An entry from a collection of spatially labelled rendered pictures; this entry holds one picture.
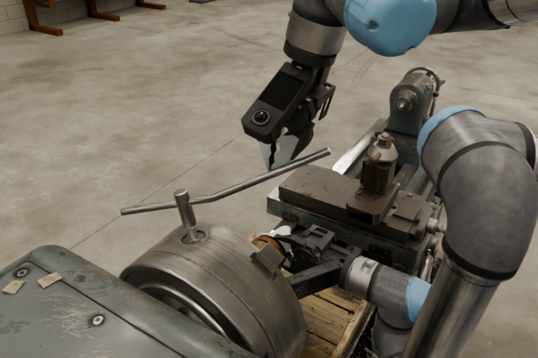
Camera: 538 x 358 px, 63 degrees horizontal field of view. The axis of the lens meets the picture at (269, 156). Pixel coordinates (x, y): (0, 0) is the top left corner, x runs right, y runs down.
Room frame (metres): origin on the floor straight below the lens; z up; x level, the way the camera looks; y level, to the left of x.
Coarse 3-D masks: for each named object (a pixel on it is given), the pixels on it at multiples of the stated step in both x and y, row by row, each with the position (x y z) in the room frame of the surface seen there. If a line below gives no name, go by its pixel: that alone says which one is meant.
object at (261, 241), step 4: (260, 236) 0.69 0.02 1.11; (264, 236) 0.69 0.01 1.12; (268, 236) 0.69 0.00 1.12; (256, 240) 0.67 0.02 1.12; (260, 240) 0.68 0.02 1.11; (264, 240) 0.68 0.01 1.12; (268, 240) 0.68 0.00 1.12; (272, 240) 0.68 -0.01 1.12; (276, 240) 0.68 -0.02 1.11; (256, 244) 0.66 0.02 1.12; (260, 244) 0.66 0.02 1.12; (264, 244) 0.66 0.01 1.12; (272, 244) 0.67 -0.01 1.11; (276, 244) 0.67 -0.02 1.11; (280, 244) 0.68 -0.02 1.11; (276, 248) 0.66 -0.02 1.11; (280, 248) 0.67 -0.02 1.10; (284, 248) 0.67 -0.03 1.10; (280, 252) 0.66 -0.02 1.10; (284, 252) 0.67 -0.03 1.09; (284, 256) 0.66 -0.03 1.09; (284, 260) 0.66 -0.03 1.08; (280, 264) 0.64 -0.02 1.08; (276, 268) 0.63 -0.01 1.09; (280, 268) 0.64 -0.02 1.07
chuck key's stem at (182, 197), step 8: (176, 192) 0.55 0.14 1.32; (184, 192) 0.55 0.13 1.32; (176, 200) 0.55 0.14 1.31; (184, 200) 0.55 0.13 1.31; (184, 208) 0.54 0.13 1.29; (192, 208) 0.55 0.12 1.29; (184, 216) 0.54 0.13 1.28; (192, 216) 0.55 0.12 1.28; (184, 224) 0.54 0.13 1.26; (192, 224) 0.54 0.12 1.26; (192, 232) 0.54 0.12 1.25
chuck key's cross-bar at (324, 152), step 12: (312, 156) 0.56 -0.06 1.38; (324, 156) 0.56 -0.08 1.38; (276, 168) 0.56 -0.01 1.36; (288, 168) 0.55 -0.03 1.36; (252, 180) 0.55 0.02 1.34; (264, 180) 0.55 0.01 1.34; (216, 192) 0.56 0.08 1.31; (228, 192) 0.55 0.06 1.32; (156, 204) 0.55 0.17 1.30; (168, 204) 0.55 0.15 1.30; (192, 204) 0.55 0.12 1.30
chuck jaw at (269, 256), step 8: (264, 248) 0.56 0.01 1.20; (272, 248) 0.56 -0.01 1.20; (256, 256) 0.52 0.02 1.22; (264, 256) 0.53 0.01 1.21; (272, 256) 0.55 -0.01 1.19; (280, 256) 0.55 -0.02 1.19; (256, 264) 0.51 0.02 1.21; (264, 264) 0.52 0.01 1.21; (272, 264) 0.53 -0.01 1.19; (264, 272) 0.50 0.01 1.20; (272, 272) 0.51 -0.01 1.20
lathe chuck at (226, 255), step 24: (168, 240) 0.56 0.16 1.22; (216, 240) 0.54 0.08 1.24; (240, 240) 0.54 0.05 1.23; (216, 264) 0.49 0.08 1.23; (240, 264) 0.50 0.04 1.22; (240, 288) 0.46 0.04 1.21; (264, 288) 0.47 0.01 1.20; (288, 288) 0.49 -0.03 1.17; (264, 312) 0.44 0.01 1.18; (288, 312) 0.47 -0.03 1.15; (288, 336) 0.45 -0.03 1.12
